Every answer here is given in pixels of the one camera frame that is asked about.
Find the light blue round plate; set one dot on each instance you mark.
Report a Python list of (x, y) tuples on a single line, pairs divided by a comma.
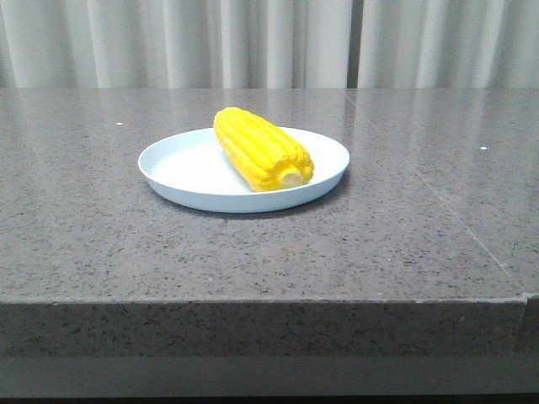
[(191, 169)]

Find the yellow corn cob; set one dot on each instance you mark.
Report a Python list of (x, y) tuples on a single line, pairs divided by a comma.
[(265, 156)]

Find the white pleated curtain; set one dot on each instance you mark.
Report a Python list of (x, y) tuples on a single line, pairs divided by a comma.
[(269, 44)]

